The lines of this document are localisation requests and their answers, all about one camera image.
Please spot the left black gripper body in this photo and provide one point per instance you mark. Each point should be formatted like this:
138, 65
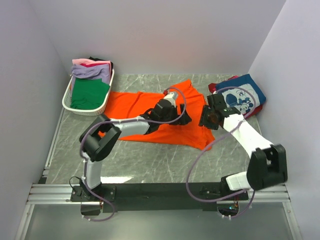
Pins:
180, 120

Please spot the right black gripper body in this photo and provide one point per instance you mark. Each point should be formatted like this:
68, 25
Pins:
206, 119

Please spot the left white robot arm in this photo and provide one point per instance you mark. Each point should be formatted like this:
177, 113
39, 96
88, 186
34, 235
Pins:
98, 140

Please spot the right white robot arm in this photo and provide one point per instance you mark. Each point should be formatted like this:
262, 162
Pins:
268, 162

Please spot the red folded shirt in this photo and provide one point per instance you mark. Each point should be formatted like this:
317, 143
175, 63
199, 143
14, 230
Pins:
256, 110

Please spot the blue cartoon print shirt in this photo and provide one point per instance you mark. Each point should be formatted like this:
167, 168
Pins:
242, 95

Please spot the lavender shirt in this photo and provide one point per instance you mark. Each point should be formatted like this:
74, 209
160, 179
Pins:
92, 73

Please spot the green shirt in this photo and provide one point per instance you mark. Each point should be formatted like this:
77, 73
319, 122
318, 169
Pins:
88, 94

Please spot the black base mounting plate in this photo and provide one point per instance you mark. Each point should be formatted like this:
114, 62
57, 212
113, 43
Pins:
149, 196

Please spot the black garment in basket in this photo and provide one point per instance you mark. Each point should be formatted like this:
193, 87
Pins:
98, 59

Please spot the magenta shirt in basket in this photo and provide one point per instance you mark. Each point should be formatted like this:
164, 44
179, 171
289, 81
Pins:
90, 65

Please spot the white perforated basket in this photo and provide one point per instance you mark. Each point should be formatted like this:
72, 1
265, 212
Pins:
66, 100

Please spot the light pink shirt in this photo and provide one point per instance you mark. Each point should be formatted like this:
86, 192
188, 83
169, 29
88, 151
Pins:
86, 61

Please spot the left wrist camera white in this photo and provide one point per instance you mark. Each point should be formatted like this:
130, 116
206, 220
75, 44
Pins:
171, 96

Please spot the aluminium rail frame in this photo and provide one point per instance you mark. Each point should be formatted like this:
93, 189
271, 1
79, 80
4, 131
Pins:
50, 215

